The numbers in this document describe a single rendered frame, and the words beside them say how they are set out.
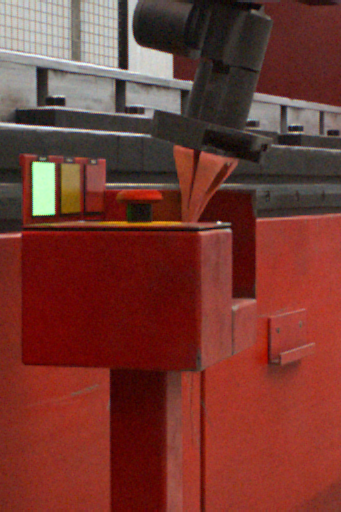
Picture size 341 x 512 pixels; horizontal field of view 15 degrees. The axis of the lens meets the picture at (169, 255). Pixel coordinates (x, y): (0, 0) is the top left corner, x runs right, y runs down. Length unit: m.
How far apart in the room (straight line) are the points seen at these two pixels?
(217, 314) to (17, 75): 0.53
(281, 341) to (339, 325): 0.28
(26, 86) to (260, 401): 0.62
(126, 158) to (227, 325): 0.42
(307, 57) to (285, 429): 1.37
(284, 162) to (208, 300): 0.91
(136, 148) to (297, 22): 1.70
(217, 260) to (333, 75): 2.07
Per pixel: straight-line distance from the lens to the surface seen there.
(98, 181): 1.25
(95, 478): 1.47
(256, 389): 1.88
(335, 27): 3.15
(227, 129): 1.15
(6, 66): 1.51
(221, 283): 1.11
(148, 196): 1.09
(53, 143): 1.36
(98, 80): 1.70
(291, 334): 1.99
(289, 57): 3.19
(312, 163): 2.07
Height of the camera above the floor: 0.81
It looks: 3 degrees down
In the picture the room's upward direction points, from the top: straight up
